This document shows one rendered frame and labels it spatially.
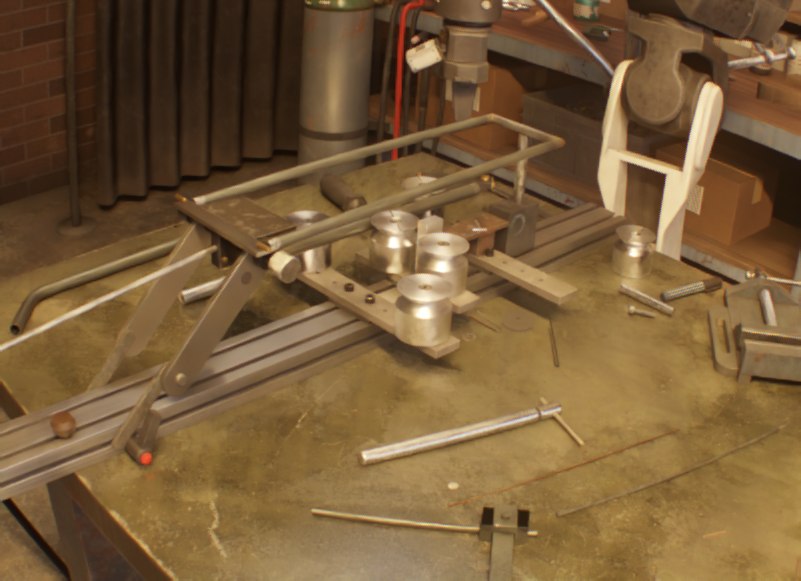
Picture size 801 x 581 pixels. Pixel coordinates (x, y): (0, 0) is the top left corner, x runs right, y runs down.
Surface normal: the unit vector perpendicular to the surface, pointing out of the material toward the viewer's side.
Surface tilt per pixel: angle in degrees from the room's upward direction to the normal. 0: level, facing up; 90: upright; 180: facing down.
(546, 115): 90
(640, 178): 100
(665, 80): 72
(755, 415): 0
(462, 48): 90
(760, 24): 105
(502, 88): 92
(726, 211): 90
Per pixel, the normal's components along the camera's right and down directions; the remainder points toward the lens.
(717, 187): -0.76, 0.26
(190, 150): -0.07, 0.43
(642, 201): -0.57, 0.48
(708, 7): 0.22, 0.75
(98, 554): 0.69, 0.36
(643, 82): -0.52, 0.04
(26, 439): 0.06, -0.90
